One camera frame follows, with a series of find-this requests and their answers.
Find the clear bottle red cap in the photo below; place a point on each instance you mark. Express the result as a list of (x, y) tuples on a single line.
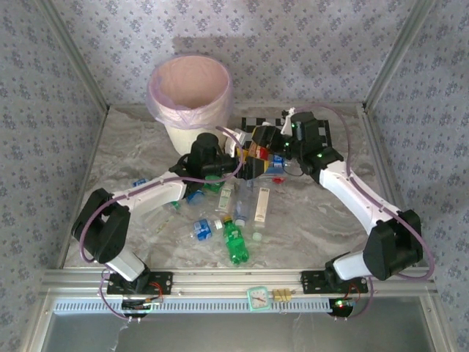
[(279, 180)]

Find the tall bottle long white label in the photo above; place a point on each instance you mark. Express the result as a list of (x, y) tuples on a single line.
[(262, 205)]

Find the bluish clear bottle white cap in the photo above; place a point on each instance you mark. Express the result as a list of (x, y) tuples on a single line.
[(242, 207)]

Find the clear bottle white green label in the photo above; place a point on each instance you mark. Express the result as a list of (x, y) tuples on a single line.
[(225, 199)]

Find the crushed bottle blue label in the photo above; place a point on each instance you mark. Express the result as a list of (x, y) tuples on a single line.
[(140, 182)]

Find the clear bottle blue label white cap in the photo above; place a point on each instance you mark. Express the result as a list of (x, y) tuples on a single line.
[(203, 230)]

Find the clear bottle green cap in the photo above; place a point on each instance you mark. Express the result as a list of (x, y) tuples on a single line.
[(165, 220)]

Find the green soda bottle yellow cap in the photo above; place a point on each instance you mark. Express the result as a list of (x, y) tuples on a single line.
[(236, 245)]

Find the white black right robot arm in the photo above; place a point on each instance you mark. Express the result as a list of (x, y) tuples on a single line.
[(351, 194)]

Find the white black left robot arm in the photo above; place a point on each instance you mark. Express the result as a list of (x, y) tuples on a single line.
[(154, 190)]

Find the white waste bin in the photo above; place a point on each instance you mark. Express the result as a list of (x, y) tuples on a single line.
[(187, 139)]

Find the pink plastic bin liner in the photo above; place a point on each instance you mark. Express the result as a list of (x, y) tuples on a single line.
[(190, 84)]

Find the black white checkerboard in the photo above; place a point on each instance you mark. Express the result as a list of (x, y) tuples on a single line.
[(251, 122)]

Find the small mint green clock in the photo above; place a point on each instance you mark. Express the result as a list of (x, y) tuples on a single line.
[(257, 298)]

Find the small electronics board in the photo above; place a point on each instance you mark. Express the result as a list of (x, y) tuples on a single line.
[(139, 305), (340, 306)]

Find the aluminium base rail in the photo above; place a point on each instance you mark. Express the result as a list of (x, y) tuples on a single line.
[(227, 282)]

